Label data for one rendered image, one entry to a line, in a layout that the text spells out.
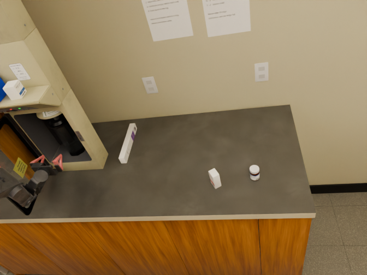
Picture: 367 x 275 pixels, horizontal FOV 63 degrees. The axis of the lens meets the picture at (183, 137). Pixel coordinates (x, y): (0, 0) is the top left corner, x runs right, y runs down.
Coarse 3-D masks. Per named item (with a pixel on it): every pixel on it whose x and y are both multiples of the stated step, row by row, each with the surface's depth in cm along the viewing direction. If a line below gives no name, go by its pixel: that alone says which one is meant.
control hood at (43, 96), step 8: (32, 88) 126; (40, 88) 125; (48, 88) 124; (24, 96) 123; (32, 96) 121; (40, 96) 120; (48, 96) 124; (56, 96) 129; (0, 104) 122; (8, 104) 121; (16, 104) 120; (24, 104) 119; (32, 104) 119; (40, 104) 121; (48, 104) 124; (56, 104) 128; (0, 112) 136
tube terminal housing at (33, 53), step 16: (32, 32) 117; (0, 48) 115; (16, 48) 114; (32, 48) 116; (0, 64) 121; (32, 64) 119; (48, 64) 125; (32, 80) 125; (48, 80) 124; (64, 80) 136; (64, 96) 135; (16, 112) 140; (32, 112) 139; (64, 112) 137; (80, 112) 147; (80, 128) 145; (96, 144) 159; (96, 160) 160
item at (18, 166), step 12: (0, 120) 136; (0, 132) 135; (12, 132) 143; (0, 144) 134; (12, 144) 141; (0, 156) 133; (12, 156) 140; (24, 156) 148; (12, 168) 139; (24, 168) 147; (24, 180) 146
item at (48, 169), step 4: (32, 168) 138; (36, 168) 137; (40, 168) 136; (44, 168) 136; (48, 168) 136; (52, 168) 137; (48, 172) 137; (52, 172) 138; (56, 172) 139; (48, 176) 138
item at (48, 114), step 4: (40, 112) 142; (44, 112) 141; (48, 112) 141; (52, 112) 142; (56, 112) 142; (60, 112) 143; (40, 116) 143; (44, 116) 142; (48, 116) 142; (52, 116) 142
